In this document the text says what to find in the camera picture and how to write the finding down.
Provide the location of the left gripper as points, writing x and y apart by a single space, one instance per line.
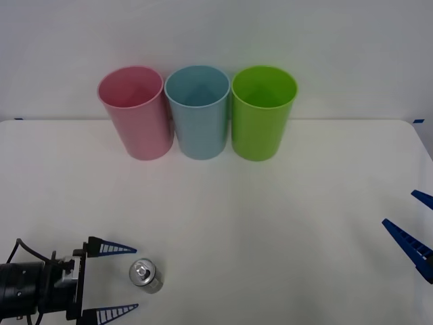
78 298

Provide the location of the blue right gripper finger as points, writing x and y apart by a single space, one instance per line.
424 199
411 247

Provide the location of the silver drink can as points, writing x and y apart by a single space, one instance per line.
147 277

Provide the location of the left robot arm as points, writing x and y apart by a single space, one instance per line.
18 287

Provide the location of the pink plastic bin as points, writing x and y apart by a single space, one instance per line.
142 128

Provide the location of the pale blue plastic bin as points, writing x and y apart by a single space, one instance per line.
200 132

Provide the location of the green plastic bin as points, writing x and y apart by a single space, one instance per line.
257 132

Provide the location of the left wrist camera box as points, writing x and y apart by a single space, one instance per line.
69 271

